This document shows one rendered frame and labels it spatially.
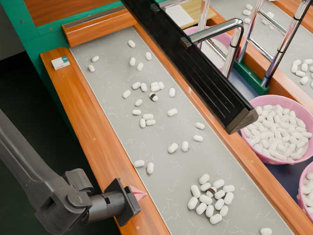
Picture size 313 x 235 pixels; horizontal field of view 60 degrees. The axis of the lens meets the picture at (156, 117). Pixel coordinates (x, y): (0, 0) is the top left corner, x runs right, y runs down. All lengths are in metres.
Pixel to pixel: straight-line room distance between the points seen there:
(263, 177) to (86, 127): 0.58
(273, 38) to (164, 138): 0.70
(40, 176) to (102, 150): 0.34
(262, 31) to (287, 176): 0.67
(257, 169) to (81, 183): 0.53
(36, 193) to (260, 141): 0.71
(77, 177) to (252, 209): 0.51
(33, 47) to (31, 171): 0.70
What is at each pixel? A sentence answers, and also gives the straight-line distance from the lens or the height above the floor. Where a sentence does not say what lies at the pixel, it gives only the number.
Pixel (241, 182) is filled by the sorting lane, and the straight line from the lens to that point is 0.90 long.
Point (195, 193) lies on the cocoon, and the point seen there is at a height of 0.76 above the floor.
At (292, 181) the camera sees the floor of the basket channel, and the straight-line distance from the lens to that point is 1.03.
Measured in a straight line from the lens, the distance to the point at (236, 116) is 0.58.
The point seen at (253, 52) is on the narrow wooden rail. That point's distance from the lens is 1.21.
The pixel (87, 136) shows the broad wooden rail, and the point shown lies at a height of 0.76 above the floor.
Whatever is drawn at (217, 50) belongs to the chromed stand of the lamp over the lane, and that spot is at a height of 0.97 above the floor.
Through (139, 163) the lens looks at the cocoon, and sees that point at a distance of 0.86.
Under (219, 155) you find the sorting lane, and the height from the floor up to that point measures 0.74.
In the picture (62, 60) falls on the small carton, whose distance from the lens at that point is 1.14.
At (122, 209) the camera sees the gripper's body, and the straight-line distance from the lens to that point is 0.68.
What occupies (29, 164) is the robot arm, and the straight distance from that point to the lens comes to 0.61.
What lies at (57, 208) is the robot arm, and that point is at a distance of 0.57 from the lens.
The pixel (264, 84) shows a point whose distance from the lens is 1.15.
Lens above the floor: 1.55
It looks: 57 degrees down
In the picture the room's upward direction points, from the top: straight up
